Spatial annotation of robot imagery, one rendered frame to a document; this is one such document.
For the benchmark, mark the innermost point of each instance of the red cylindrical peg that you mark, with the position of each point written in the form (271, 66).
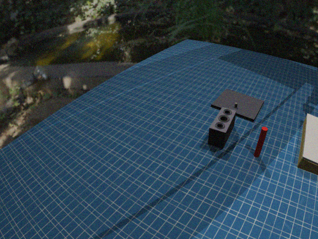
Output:
(260, 141)

